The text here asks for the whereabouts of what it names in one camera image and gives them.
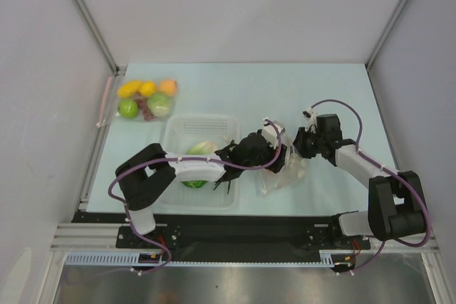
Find green fake apple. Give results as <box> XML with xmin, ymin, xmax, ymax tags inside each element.
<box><xmin>118</xmin><ymin>98</ymin><xmax>139</xmax><ymax>119</ymax></box>

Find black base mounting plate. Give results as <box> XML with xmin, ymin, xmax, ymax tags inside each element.
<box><xmin>72</xmin><ymin>211</ymin><xmax>371</xmax><ymax>257</ymax></box>

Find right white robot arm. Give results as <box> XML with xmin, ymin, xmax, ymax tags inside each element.
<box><xmin>293</xmin><ymin>110</ymin><xmax>430</xmax><ymax>248</ymax></box>

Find aluminium frame post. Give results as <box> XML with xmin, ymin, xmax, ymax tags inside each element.
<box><xmin>365</xmin><ymin>0</ymin><xmax>411</xmax><ymax>73</ymax></box>
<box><xmin>71</xmin><ymin>0</ymin><xmax>119</xmax><ymax>75</ymax></box>

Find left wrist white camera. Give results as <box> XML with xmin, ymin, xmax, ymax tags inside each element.
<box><xmin>260</xmin><ymin>117</ymin><xmax>286</xmax><ymax>149</ymax></box>

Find pale green fake cabbage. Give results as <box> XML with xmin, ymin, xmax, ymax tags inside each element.
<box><xmin>147</xmin><ymin>93</ymin><xmax>173</xmax><ymax>117</ymax></box>

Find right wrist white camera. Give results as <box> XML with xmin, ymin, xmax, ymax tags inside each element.
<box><xmin>303</xmin><ymin>107</ymin><xmax>318</xmax><ymax>133</ymax></box>

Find wrist white camera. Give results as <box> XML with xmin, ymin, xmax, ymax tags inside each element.
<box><xmin>303</xmin><ymin>107</ymin><xmax>318</xmax><ymax>133</ymax></box>
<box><xmin>260</xmin><ymin>117</ymin><xmax>286</xmax><ymax>149</ymax></box>

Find fake red grapes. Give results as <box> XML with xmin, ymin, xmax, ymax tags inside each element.
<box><xmin>133</xmin><ymin>94</ymin><xmax>155</xmax><ymax>122</ymax></box>

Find right aluminium frame post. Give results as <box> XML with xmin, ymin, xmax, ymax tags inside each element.
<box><xmin>365</xmin><ymin>0</ymin><xmax>411</xmax><ymax>73</ymax></box>

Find orange fake peach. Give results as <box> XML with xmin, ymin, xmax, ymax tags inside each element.
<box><xmin>157</xmin><ymin>79</ymin><xmax>177</xmax><ymax>97</ymax></box>

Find left aluminium frame post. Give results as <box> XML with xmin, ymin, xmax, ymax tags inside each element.
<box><xmin>71</xmin><ymin>0</ymin><xmax>119</xmax><ymax>75</ymax></box>

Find fake green lettuce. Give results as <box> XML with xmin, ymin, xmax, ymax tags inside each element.
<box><xmin>183</xmin><ymin>141</ymin><xmax>219</xmax><ymax>189</ymax></box>

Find white slotted cable duct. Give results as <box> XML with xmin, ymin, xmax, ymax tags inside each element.
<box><xmin>65</xmin><ymin>251</ymin><xmax>354</xmax><ymax>268</ymax></box>

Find clear zip top bag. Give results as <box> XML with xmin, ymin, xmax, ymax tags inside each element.
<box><xmin>259</xmin><ymin>134</ymin><xmax>305</xmax><ymax>196</ymax></box>

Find yellow fake lemon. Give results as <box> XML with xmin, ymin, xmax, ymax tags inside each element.
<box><xmin>138</xmin><ymin>81</ymin><xmax>156</xmax><ymax>97</ymax></box>

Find fake green onion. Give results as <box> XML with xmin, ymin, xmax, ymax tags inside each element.
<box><xmin>213</xmin><ymin>140</ymin><xmax>237</xmax><ymax>194</ymax></box>

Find white perforated plastic basket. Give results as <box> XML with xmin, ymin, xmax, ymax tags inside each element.
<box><xmin>158</xmin><ymin>114</ymin><xmax>241</xmax><ymax>211</ymax></box>

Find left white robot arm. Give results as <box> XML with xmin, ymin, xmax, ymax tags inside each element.
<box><xmin>113</xmin><ymin>132</ymin><xmax>288</xmax><ymax>247</ymax></box>

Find yellow fake mango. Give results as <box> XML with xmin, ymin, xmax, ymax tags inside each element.
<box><xmin>117</xmin><ymin>80</ymin><xmax>143</xmax><ymax>98</ymax></box>

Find zip bag of fake fruit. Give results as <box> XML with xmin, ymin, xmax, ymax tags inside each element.
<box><xmin>96</xmin><ymin>77</ymin><xmax>179</xmax><ymax>128</ymax></box>

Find fake white mushroom pieces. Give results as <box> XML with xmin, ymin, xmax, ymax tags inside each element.
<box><xmin>288</xmin><ymin>154</ymin><xmax>306</xmax><ymax>179</ymax></box>

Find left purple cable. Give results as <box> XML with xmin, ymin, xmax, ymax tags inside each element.
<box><xmin>108</xmin><ymin>118</ymin><xmax>283</xmax><ymax>276</ymax></box>

